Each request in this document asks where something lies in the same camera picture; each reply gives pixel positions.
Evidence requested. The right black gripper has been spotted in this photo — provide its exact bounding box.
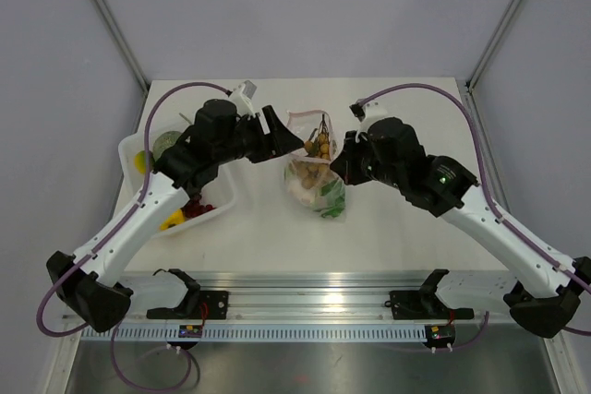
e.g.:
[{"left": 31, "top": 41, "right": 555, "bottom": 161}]
[{"left": 332, "top": 129, "right": 405, "bottom": 190}]

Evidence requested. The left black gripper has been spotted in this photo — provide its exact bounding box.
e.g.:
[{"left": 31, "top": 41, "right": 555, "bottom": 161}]
[{"left": 215, "top": 106, "right": 304, "bottom": 166}]

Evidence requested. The green lettuce head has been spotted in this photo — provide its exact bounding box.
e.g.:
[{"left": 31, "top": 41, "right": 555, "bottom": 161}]
[{"left": 313, "top": 179, "right": 346, "bottom": 219}]

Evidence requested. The brown longan bunch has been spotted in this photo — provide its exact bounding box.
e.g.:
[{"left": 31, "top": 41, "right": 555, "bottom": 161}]
[{"left": 295, "top": 113, "right": 332, "bottom": 187}]

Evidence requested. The clear zip top bag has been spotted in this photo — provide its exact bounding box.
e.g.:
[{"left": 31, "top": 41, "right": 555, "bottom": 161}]
[{"left": 283, "top": 110, "right": 346, "bottom": 220}]

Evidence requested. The white cauliflower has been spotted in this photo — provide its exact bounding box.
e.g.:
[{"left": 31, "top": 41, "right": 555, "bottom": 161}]
[{"left": 284, "top": 171, "right": 319, "bottom": 207}]

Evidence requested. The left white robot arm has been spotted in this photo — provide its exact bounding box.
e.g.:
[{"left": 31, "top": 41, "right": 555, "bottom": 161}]
[{"left": 46, "top": 99, "right": 304, "bottom": 332}]

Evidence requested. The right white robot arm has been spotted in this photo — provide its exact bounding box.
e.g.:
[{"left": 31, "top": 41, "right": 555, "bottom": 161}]
[{"left": 331, "top": 117, "right": 590, "bottom": 339}]

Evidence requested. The white plastic food tray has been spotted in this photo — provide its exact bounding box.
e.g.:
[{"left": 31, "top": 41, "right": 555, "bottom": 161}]
[{"left": 118, "top": 119, "right": 236, "bottom": 239}]

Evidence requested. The red grape bunch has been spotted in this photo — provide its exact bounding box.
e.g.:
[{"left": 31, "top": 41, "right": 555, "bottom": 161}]
[{"left": 181, "top": 196, "right": 215, "bottom": 220}]

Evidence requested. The green broccoli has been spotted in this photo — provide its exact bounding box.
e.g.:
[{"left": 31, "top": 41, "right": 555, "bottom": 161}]
[{"left": 151, "top": 113, "right": 192, "bottom": 161}]

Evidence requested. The yellow bell pepper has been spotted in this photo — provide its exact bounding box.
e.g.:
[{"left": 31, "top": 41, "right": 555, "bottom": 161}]
[{"left": 160, "top": 209, "right": 186, "bottom": 232}]

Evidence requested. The yellow lemon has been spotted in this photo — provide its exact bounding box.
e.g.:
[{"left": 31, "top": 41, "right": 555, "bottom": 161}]
[{"left": 133, "top": 150, "right": 154, "bottom": 175}]

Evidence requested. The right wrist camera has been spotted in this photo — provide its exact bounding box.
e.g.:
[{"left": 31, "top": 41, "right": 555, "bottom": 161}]
[{"left": 350, "top": 101, "right": 389, "bottom": 133}]

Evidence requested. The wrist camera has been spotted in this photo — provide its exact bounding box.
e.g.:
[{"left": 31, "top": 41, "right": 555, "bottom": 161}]
[
  {"left": 350, "top": 101, "right": 389, "bottom": 133},
  {"left": 228, "top": 80, "right": 257, "bottom": 116}
]

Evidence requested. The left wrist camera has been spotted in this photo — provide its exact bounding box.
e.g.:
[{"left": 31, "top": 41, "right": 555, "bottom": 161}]
[{"left": 228, "top": 80, "right": 257, "bottom": 116}]

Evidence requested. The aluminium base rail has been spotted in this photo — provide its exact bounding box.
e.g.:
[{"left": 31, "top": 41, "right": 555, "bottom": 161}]
[{"left": 119, "top": 269, "right": 503, "bottom": 323}]

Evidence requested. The white slotted cable duct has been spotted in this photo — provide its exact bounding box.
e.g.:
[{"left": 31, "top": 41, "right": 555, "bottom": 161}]
[{"left": 81, "top": 323, "right": 427, "bottom": 343}]

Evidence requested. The left aluminium frame post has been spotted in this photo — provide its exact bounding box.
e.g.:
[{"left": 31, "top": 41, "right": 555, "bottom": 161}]
[{"left": 90, "top": 0, "right": 151, "bottom": 97}]

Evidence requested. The aluminium frame post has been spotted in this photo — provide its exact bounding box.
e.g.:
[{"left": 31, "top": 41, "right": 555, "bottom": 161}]
[
  {"left": 90, "top": 0, "right": 151, "bottom": 97},
  {"left": 466, "top": 0, "right": 526, "bottom": 94}
]

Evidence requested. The right aluminium frame post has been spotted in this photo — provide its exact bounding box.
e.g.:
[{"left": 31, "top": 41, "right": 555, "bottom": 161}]
[{"left": 466, "top": 0, "right": 526, "bottom": 94}]

